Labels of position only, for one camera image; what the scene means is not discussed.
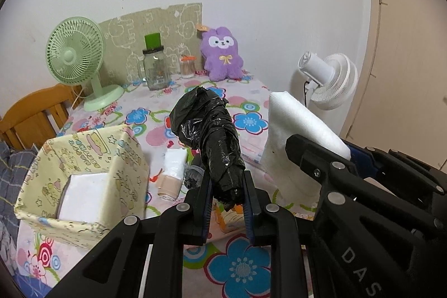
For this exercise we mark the green cartoon cardboard panel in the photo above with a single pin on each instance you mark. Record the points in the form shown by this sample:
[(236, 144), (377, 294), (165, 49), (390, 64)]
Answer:
[(124, 38)]

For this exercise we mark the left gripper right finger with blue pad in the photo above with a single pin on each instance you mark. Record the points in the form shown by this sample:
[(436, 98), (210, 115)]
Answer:
[(268, 224)]

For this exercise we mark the yellow cartoon fabric storage box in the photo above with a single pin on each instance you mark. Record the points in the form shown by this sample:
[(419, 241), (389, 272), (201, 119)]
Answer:
[(80, 186)]

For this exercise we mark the cotton swab jar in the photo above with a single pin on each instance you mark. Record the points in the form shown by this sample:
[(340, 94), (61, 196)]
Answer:
[(187, 66)]

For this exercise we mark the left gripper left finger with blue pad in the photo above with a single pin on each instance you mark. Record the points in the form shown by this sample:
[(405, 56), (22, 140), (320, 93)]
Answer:
[(142, 257)]

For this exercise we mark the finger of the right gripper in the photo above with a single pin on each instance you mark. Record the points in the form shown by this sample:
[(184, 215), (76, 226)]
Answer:
[(315, 160), (396, 171)]

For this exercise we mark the grey drawstring pouch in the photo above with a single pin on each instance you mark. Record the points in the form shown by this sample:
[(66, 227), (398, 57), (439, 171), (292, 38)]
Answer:
[(193, 176)]

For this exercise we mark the black plastic bag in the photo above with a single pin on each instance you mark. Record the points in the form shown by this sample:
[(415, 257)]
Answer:
[(201, 121)]

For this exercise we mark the green desk fan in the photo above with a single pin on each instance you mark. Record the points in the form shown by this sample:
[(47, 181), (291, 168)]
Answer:
[(74, 55)]

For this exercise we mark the glass mug jar green lid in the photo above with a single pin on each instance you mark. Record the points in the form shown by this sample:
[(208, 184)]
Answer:
[(153, 65)]

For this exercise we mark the white beige rolled cloth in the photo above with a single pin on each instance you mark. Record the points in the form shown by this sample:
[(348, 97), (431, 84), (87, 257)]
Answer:
[(170, 181)]

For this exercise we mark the purple plush bunny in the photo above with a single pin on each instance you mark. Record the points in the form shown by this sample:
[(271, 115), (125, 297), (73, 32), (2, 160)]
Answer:
[(220, 51)]

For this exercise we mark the white standing fan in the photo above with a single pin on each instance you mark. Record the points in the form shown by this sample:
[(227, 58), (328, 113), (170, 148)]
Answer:
[(331, 81)]

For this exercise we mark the grey plaid pillow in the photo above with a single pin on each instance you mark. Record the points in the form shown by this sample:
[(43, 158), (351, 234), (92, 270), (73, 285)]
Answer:
[(14, 167)]

